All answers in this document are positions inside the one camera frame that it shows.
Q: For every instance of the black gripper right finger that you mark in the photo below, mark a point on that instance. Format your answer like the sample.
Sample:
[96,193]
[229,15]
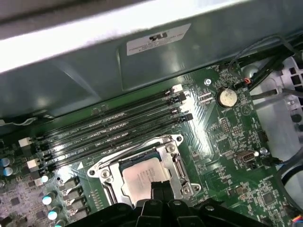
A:
[180,215]

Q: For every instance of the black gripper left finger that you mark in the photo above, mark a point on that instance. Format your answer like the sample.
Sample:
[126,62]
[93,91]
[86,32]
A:
[146,212]

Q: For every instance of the silver CPU with green edge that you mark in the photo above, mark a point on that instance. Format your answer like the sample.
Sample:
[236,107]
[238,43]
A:
[137,179]

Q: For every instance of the metal socket cover frame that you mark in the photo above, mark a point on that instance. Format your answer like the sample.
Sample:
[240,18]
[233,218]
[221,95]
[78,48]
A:
[115,177]

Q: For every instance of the CPU socket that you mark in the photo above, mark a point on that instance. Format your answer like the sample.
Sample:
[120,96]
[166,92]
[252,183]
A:
[189,189]

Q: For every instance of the RAM slot with black latches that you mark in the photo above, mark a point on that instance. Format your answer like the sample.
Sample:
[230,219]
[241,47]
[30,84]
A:
[132,112]
[132,135]

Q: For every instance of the green motherboard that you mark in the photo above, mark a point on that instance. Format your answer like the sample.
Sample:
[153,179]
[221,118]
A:
[213,142]

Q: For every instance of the silver blue capacitor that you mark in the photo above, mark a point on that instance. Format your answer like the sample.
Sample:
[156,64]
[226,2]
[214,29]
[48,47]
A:
[48,199]
[8,171]
[43,179]
[60,223]
[53,214]
[4,163]

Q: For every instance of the internal USB port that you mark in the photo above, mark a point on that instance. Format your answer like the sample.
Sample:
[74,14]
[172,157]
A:
[245,157]

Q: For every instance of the round coin cell battery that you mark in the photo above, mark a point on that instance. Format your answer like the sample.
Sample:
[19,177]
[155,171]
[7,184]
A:
[226,97]

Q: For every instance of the silver motherboard screw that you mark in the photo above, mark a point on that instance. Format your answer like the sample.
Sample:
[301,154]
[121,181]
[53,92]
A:
[207,81]

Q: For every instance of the black and silver PC case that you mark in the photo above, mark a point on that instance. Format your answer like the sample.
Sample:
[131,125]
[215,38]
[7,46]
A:
[94,71]

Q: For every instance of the white case label sticker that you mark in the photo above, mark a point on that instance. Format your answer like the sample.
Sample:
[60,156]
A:
[158,39]

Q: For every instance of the silver perforated drive cage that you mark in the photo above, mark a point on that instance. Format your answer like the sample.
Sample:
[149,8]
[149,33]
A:
[293,71]

